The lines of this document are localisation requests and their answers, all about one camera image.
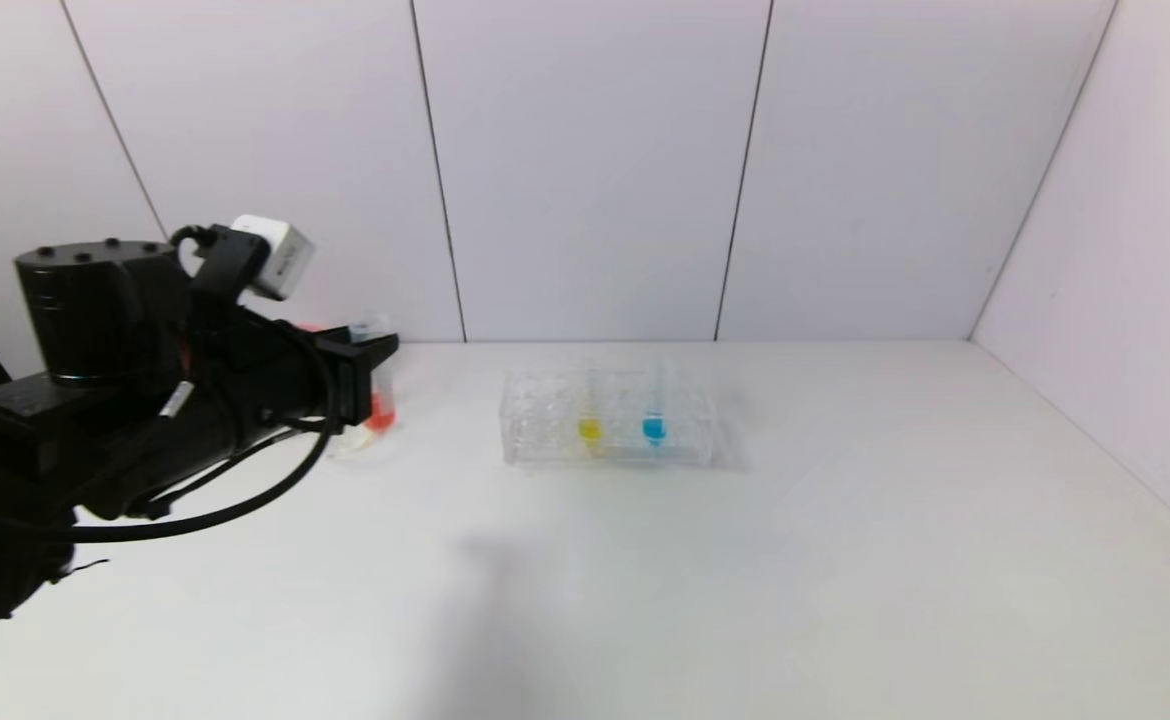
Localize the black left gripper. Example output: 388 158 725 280
235 324 400 436

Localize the test tube with red pigment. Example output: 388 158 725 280
350 312 401 434

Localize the test tube with yellow pigment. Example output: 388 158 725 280
577 360 608 456

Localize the clear glass beaker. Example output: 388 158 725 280
330 420 398 463

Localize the clear plastic test tube rack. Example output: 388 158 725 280
500 365 721 469

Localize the test tube with blue pigment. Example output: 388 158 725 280
642 355 676 451

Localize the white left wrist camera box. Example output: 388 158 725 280
230 215 316 301

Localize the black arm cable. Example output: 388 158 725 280
45 320 341 546

